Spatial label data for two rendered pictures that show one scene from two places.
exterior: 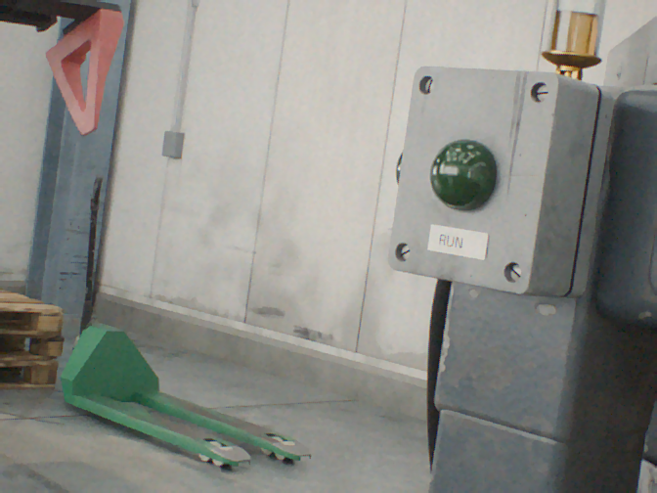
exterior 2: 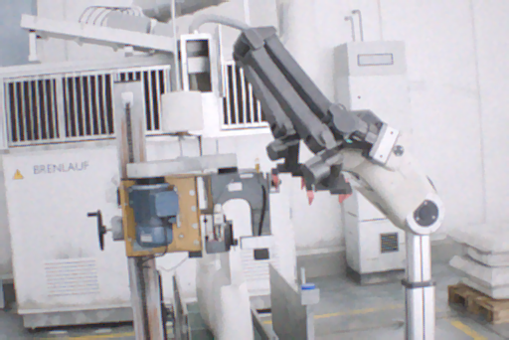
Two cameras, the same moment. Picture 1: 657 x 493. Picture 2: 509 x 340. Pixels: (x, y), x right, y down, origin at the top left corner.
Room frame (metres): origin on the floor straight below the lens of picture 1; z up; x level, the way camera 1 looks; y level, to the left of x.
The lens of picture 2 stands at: (3.16, 2.01, 1.57)
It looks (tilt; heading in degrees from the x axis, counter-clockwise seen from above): 4 degrees down; 220
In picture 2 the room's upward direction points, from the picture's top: 4 degrees counter-clockwise
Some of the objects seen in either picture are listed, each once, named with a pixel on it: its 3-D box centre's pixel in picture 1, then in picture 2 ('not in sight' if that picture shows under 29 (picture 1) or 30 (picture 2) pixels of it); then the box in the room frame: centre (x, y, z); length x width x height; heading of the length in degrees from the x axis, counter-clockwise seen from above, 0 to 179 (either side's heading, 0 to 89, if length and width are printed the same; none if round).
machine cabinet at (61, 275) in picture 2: not in sight; (146, 187); (-1.27, -2.81, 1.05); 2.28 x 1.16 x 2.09; 137
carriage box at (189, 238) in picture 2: not in sight; (159, 214); (0.84, -0.46, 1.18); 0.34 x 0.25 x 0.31; 137
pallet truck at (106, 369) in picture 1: (174, 307); not in sight; (5.82, 0.69, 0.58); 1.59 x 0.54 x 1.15; 47
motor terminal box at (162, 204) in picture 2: not in sight; (164, 206); (1.05, -0.20, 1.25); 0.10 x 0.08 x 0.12; 162
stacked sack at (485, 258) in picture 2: not in sight; (498, 252); (-2.33, -0.20, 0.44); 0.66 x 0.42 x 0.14; 42
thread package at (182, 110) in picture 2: not in sight; (182, 111); (0.91, -0.21, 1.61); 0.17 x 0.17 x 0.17
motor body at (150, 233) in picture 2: not in sight; (152, 215); (1.02, -0.30, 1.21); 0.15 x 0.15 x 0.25
